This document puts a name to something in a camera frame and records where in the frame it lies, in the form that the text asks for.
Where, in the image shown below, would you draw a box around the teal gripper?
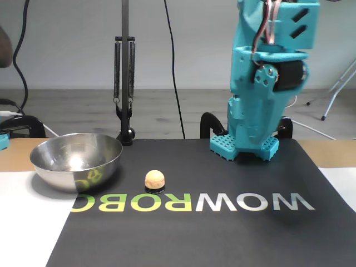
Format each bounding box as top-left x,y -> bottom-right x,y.
230,46 -> 311,146

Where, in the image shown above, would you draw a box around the cork ball with black base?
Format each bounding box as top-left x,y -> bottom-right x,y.
144,170 -> 165,195

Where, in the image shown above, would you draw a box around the teal robot base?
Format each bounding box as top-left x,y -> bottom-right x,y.
209,133 -> 280,162

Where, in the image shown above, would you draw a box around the metal bowl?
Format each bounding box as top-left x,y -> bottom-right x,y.
29,132 -> 123,194

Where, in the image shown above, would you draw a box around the black table clamp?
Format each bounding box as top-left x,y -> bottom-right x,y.
200,112 -> 228,139
0,115 -> 47,139
278,116 -> 294,139

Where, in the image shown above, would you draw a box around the white metal stand legs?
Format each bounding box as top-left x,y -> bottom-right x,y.
305,58 -> 356,122

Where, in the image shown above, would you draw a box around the white paper sheet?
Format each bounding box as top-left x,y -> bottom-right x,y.
0,170 -> 81,267
318,166 -> 356,214

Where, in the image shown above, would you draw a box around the black WOWROBO mat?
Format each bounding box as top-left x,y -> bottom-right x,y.
46,139 -> 356,267

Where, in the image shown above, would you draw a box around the black spring lamp stand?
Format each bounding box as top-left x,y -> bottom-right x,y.
112,0 -> 137,147

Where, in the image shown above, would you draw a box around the teal plastic part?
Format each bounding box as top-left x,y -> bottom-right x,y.
0,132 -> 11,151

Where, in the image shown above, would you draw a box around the white floor cable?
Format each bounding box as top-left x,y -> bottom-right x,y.
290,121 -> 337,140

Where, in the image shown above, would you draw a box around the thin black hanging cable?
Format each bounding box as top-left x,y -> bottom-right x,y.
163,0 -> 186,140

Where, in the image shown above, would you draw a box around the thick black hanging cable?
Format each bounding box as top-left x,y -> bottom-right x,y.
11,0 -> 31,116

